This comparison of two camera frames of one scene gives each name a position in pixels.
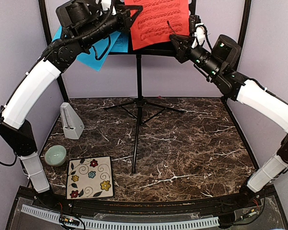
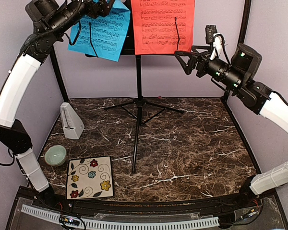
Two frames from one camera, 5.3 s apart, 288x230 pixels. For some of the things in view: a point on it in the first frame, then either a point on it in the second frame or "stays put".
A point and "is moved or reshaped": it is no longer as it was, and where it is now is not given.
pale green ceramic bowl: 55,155 stays put
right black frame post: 227,109 stays put
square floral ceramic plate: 90,178 stays put
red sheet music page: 158,20 is moved or reshaped
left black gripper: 126,9 to 94,10
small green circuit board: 69,220 stays put
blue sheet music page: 96,57 is moved or reshaped
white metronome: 73,125 stays put
